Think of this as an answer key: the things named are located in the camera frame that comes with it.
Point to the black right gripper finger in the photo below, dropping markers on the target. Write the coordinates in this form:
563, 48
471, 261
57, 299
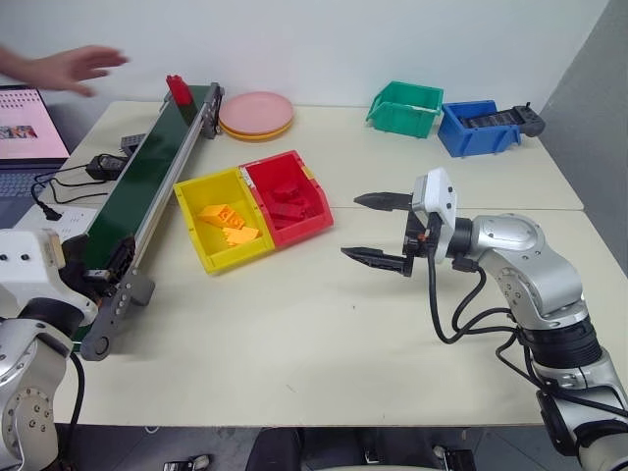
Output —
378, 258
385, 201

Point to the green plastic storage bin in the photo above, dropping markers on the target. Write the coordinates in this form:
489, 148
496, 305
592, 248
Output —
407, 115

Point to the orange studded building brick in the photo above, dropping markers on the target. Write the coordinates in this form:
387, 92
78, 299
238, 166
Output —
221, 214

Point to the black remote controller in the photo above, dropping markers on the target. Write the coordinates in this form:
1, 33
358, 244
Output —
527, 120

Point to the blue plastic storage bin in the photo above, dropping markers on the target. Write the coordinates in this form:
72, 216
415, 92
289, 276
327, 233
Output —
483, 137

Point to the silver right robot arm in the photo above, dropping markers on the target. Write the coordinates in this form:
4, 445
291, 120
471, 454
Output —
535, 275

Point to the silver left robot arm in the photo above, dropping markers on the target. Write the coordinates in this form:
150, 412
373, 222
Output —
29, 387

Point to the red plastic storage bin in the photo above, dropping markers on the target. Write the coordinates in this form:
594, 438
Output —
314, 196

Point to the open laptop with pink screen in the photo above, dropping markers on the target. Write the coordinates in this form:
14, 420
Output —
27, 125

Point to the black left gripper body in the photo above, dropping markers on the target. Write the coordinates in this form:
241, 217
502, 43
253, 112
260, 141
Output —
76, 265

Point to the orange sloped building brick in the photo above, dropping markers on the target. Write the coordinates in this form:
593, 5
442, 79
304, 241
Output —
241, 235

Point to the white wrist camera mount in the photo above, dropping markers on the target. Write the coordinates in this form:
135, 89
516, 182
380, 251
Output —
439, 196
24, 260

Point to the red building block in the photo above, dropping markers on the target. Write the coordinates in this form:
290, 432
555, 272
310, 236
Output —
179, 90

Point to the orange plate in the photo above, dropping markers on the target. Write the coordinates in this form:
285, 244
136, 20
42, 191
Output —
255, 136

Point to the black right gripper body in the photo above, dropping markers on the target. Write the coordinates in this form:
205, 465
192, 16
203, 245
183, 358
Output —
419, 235

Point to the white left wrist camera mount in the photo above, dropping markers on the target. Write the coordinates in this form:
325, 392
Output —
24, 260

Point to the black power adapter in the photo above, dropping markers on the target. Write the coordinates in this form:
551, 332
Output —
104, 166

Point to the red round building brick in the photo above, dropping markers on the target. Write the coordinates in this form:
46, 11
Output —
286, 190

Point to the white power strip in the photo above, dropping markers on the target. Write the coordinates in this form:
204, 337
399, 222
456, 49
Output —
68, 221

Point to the person's bare forearm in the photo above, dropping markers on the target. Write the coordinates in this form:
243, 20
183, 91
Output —
11, 63

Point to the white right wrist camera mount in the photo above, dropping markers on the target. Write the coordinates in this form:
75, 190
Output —
439, 196

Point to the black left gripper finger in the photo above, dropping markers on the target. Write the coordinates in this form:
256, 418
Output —
95, 275

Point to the person's bare hand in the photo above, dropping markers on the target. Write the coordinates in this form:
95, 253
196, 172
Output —
73, 66

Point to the green conveyor belt grey frame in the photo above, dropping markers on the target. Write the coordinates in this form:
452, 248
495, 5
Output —
147, 172

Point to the yellow plastic storage bin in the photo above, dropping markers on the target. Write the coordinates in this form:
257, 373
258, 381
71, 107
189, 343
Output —
196, 230

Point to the pink plate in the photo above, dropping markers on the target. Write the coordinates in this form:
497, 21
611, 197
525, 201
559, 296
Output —
255, 110

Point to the dark grey studded brick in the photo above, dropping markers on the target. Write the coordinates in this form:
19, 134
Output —
133, 143

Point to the red rectangular building brick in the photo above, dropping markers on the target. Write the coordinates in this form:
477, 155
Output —
284, 211

